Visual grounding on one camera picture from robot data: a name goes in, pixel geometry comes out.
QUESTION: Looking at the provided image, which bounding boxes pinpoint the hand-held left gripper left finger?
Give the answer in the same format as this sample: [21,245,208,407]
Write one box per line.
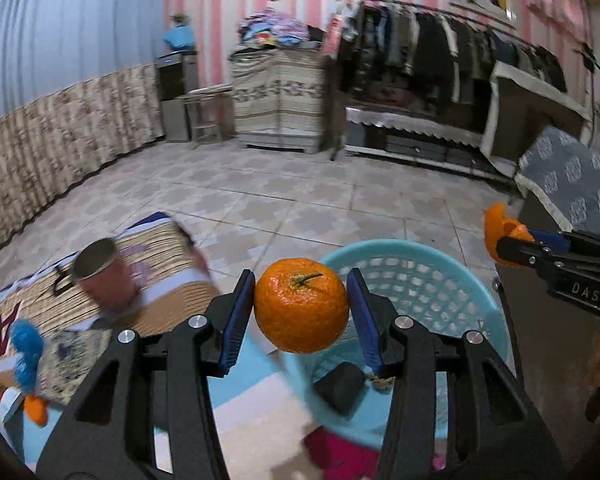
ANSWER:
[35,269,257,480]

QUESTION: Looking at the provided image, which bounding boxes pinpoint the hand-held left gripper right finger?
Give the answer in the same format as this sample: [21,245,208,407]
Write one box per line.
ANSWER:
[346,267,566,480]

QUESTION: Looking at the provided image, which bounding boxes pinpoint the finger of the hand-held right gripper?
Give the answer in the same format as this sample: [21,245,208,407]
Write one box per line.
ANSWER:
[496,236,556,268]
[529,229,573,256]

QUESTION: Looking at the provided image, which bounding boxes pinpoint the orange peel piece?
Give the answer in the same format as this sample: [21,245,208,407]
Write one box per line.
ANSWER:
[484,203,533,266]

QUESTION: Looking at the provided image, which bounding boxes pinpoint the whole orange with stem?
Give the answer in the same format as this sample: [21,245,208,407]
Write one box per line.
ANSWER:
[253,258,351,354]

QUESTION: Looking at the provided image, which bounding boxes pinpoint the light blue plastic basket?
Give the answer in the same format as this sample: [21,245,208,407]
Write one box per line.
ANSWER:
[280,239,511,451]

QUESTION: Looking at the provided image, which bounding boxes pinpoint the grey patterned chair cover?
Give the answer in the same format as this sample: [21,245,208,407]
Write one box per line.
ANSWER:
[515,125,600,241]

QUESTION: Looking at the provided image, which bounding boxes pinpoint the plaid blanket with letters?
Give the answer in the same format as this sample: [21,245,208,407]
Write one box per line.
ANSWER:
[0,210,221,401]

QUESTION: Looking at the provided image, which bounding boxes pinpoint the cartoon plush blanket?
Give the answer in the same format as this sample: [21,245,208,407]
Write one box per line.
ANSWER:
[0,330,396,480]

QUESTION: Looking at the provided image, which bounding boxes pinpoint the cloth covered television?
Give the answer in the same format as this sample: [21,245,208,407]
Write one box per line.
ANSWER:
[480,60,593,176]

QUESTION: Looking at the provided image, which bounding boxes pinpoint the pink mug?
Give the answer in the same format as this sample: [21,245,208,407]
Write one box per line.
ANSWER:
[71,238,141,313]

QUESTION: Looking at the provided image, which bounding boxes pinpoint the low cabinet with lace cloth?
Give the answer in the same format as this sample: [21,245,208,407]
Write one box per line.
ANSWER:
[344,105,511,178]

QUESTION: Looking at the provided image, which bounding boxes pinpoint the patterned plastic packet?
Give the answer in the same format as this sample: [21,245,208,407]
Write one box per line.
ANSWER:
[40,330,111,406]

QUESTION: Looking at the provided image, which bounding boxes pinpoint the row of hanging clothes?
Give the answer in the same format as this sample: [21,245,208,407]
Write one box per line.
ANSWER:
[337,2,566,111]

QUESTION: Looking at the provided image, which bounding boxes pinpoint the cloth covered cabinet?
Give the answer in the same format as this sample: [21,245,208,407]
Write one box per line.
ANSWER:
[230,47,331,155]

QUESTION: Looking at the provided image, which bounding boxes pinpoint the grey water dispenser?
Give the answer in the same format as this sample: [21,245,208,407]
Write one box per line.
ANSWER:
[155,52,199,143]

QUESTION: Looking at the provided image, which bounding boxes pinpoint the pink hanging bag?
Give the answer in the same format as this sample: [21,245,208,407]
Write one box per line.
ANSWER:
[322,15,343,58]

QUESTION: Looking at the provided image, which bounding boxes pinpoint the blue covered water bottle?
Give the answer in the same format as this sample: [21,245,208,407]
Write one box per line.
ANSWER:
[162,25,197,53]

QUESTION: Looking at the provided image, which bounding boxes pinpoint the metal clothes rack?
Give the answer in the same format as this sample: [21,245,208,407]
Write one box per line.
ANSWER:
[330,0,546,161]

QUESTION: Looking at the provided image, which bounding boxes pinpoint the pile of folded clothes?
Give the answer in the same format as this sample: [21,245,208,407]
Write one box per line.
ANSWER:
[237,8,323,51]

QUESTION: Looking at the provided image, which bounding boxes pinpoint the blue and floral curtain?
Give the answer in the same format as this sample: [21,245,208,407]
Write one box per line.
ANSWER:
[0,0,171,271]

